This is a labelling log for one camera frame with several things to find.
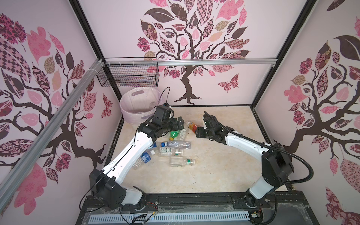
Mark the orange red drink bottle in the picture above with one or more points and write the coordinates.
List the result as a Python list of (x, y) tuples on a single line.
[(192, 126)]

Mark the flat blue label bottle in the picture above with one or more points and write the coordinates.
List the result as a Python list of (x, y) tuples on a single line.
[(154, 145)]

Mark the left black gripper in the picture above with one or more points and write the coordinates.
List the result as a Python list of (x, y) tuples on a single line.
[(175, 127)]

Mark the long clear crushed bottle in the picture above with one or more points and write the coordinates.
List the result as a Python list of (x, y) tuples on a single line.
[(176, 144)]

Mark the clear bottle green label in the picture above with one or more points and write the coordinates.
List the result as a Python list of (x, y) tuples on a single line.
[(183, 134)]

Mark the aluminium rail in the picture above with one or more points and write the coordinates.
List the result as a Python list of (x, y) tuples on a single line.
[(245, 61), (16, 176)]

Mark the blue label bottle lower left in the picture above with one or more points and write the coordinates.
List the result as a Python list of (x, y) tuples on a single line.
[(146, 158)]

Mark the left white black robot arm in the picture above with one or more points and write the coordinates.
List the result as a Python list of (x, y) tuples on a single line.
[(106, 184)]

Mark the light green bottle yellow cap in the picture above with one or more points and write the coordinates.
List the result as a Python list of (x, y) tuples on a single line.
[(174, 135)]

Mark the aluminium rail back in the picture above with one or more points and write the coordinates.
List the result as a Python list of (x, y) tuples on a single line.
[(245, 61)]

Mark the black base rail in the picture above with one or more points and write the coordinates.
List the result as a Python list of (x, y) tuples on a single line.
[(279, 208)]

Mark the clear square bottle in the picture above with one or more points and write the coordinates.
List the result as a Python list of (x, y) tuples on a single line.
[(178, 161), (170, 151)]

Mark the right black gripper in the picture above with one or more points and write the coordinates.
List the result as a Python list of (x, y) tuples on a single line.
[(199, 132)]

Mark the black wire basket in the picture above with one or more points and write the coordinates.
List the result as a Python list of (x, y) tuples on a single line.
[(130, 72)]

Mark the white slotted cable duct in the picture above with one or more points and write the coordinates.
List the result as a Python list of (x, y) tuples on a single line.
[(167, 218)]

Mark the aluminium rail left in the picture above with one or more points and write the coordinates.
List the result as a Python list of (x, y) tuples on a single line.
[(16, 176)]

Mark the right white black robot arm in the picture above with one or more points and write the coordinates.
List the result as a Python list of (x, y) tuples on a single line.
[(276, 166)]

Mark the pink plastic bin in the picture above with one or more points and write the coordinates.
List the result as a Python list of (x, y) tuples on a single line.
[(137, 105)]

